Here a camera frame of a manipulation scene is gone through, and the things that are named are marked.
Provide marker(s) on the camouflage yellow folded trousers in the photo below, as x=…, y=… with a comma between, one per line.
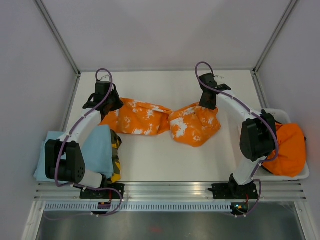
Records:
x=116, y=143

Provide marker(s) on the light blue folded trousers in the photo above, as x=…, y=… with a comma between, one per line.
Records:
x=96, y=151

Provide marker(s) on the aluminium mounting rail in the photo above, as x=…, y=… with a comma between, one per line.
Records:
x=197, y=191

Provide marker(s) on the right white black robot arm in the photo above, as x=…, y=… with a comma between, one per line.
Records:
x=258, y=137

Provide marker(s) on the white plastic laundry basket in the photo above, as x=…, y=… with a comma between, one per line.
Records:
x=291, y=163

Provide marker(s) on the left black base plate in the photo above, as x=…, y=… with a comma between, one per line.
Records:
x=103, y=194

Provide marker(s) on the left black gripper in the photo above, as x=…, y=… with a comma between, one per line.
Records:
x=119, y=103

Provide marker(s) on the white slotted cable duct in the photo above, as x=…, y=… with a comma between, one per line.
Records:
x=127, y=206

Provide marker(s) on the aluminium frame post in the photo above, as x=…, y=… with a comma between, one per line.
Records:
x=275, y=34
x=57, y=36

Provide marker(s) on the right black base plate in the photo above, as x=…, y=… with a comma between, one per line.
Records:
x=226, y=191

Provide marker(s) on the orange white tie-dye trousers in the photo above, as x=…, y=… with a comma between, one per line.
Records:
x=191, y=125

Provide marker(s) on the left aluminium frame post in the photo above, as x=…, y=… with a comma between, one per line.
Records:
x=57, y=36

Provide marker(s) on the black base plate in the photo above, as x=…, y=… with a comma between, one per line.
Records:
x=226, y=191
x=103, y=194

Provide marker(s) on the right aluminium frame post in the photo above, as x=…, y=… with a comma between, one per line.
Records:
x=275, y=34

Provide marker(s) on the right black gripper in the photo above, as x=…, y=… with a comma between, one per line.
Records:
x=203, y=103

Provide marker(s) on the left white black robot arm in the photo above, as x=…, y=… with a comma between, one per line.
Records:
x=63, y=157

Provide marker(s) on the plain orange garment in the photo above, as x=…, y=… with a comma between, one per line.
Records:
x=287, y=150

